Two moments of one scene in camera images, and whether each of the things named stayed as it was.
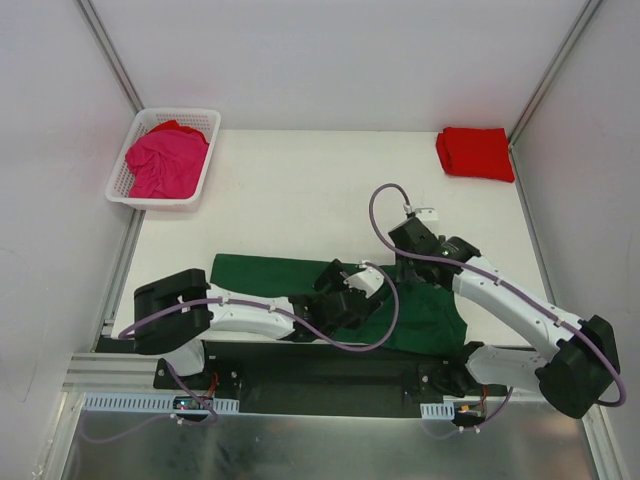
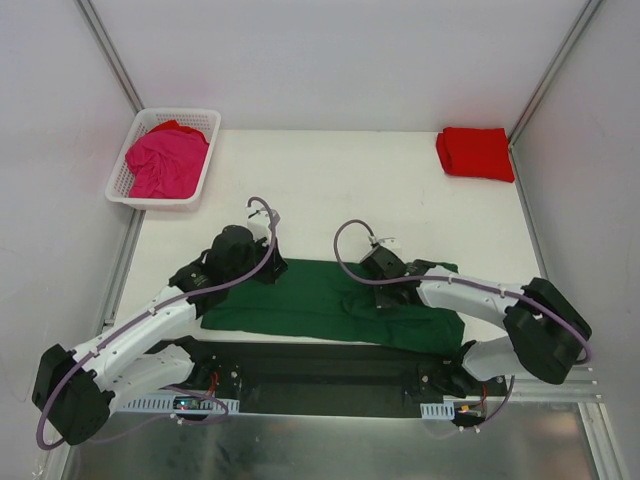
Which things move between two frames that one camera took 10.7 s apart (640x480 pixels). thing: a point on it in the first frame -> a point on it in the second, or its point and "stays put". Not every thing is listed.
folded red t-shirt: (477, 152) stays put
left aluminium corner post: (110, 56) stays put
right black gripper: (409, 270) -> (382, 296)
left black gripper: (347, 299) -> (273, 265)
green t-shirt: (408, 317) stays put
